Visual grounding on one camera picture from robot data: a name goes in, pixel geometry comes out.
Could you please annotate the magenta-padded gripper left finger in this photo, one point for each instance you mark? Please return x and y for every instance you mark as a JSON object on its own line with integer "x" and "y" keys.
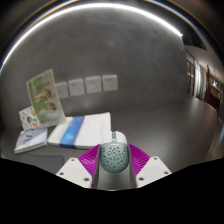
{"x": 75, "y": 170}

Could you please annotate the white ceiling light strip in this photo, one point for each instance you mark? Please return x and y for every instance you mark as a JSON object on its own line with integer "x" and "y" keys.
{"x": 100, "y": 5}

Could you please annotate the green and white perforated mouse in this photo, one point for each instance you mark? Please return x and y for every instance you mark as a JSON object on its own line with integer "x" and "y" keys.
{"x": 114, "y": 155}

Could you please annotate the white card with colourful stickers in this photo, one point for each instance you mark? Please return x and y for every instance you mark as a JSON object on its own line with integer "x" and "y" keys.
{"x": 28, "y": 119}

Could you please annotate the white book with blue band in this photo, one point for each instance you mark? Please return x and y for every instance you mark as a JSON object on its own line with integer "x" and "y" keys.
{"x": 90, "y": 128}

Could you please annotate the grey striped book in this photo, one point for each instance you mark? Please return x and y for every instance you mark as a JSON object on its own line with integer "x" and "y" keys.
{"x": 30, "y": 140}

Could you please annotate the green standing leaflet sign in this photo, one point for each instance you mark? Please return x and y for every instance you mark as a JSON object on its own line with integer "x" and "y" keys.
{"x": 45, "y": 98}

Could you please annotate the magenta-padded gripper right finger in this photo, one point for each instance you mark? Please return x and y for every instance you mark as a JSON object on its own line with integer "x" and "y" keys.
{"x": 151, "y": 170}

